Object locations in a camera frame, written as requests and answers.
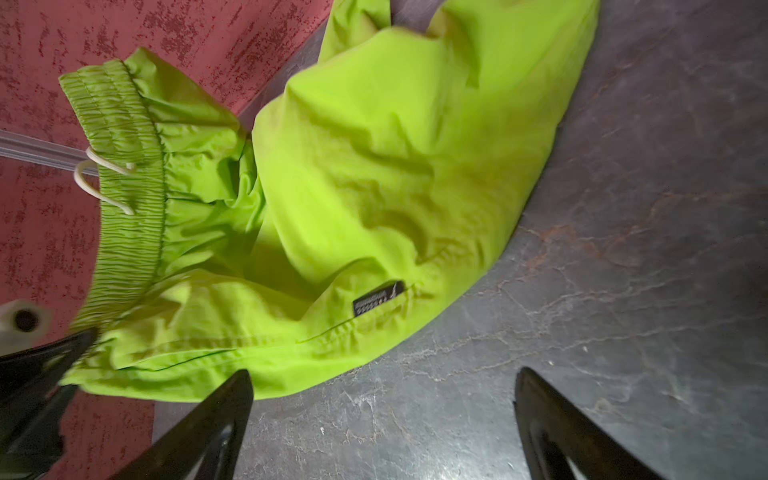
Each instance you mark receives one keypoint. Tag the lime green shorts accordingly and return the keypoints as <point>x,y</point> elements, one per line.
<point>373,192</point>

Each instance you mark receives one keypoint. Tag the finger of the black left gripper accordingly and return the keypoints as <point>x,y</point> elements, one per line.
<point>32,401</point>

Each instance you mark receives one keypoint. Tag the left aluminium corner post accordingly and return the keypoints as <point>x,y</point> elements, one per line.
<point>32,150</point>

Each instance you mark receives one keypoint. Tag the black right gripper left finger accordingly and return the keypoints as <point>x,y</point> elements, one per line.
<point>207,441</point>

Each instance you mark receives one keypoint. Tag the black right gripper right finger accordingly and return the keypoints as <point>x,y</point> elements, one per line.
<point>557,437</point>

